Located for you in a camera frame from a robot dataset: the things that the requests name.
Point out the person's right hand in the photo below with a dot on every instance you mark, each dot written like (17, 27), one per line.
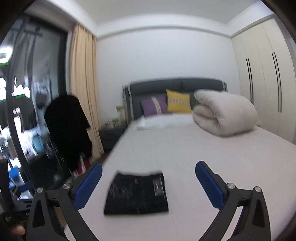
(18, 230)

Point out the black denim pants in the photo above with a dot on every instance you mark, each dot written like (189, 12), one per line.
(130, 194)

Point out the black framed glass door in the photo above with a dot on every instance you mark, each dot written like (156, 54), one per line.
(33, 74)

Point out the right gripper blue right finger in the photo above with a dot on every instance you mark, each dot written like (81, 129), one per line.
(213, 185)

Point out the rolled beige duvet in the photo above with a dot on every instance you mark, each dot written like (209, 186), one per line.
(224, 114)

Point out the cream wardrobe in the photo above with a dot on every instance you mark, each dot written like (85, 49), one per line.
(267, 76)

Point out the white flat pillow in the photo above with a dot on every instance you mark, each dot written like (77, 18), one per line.
(162, 121)

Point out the beige curtain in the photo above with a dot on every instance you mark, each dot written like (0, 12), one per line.
(84, 82)

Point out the white bed mattress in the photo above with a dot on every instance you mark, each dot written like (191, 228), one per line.
(257, 158)

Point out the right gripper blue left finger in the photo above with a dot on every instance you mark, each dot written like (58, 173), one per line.
(84, 185)

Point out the purple pillow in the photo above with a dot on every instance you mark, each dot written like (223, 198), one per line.
(154, 105)

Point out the pink and white bag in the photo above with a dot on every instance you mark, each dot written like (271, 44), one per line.
(83, 165)

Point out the yellow pillow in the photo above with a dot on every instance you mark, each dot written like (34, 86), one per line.
(178, 102)

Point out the black hanging garment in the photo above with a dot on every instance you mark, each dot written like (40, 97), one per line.
(68, 125)

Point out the dark grey nightstand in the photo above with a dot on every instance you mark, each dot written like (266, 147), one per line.
(110, 136)

